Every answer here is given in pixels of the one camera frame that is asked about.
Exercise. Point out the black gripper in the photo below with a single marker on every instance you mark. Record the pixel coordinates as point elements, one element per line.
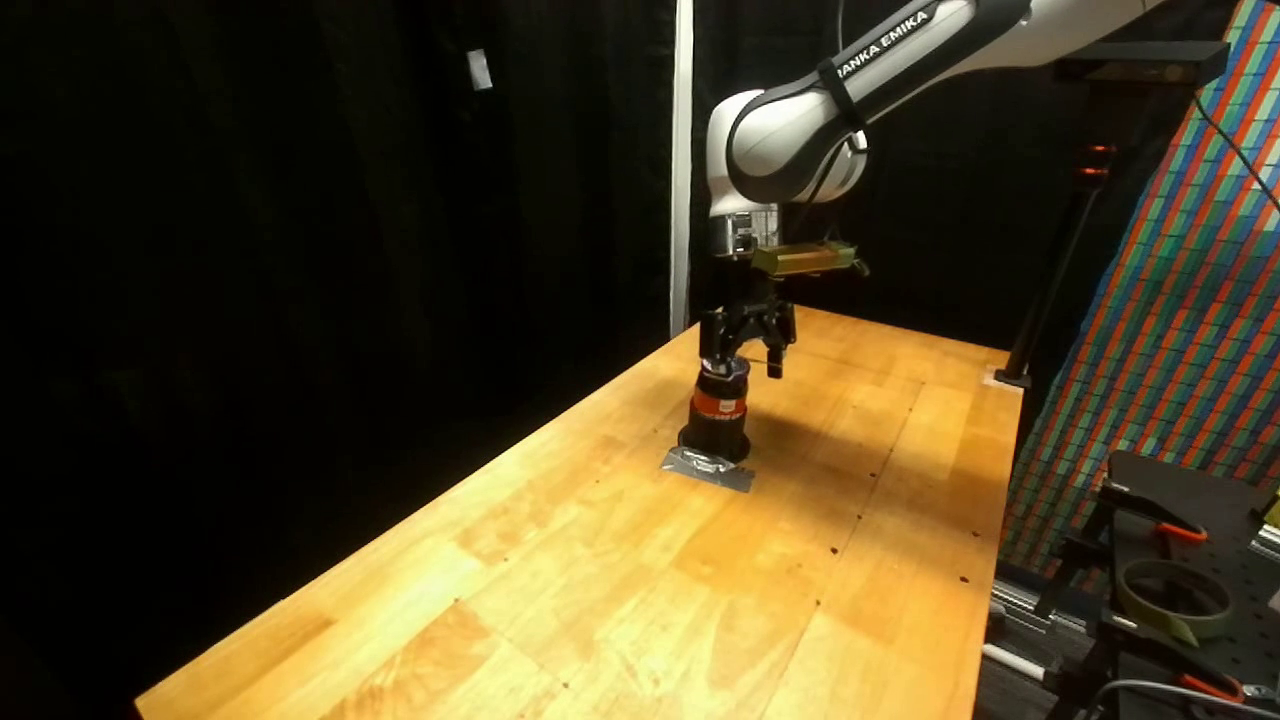
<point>740,307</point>

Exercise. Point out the orange elastic band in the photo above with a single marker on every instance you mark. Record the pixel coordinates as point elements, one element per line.
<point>719,407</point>

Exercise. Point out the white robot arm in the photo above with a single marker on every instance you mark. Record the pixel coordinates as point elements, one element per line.
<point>805,140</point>

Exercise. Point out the dark bottle with purple lid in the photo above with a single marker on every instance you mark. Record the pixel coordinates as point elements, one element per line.
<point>715,436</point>

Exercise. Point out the white vertical pole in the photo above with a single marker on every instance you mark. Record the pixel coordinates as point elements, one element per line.
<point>682,162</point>

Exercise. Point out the colourful woven panel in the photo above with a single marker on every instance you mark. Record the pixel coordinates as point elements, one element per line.
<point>1180,342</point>

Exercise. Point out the roll of tape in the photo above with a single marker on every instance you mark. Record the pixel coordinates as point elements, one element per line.
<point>1174,597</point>

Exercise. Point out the wrist camera with green board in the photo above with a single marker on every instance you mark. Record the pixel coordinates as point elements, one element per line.
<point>766,252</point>

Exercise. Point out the grey duct tape patch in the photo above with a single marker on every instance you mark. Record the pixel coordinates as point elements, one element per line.
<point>709,470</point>

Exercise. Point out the black camera tripod stand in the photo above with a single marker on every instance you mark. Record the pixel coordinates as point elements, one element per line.
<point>1131,97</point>

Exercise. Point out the orange handled clamp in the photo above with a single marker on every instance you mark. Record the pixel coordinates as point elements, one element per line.
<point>1165,523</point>

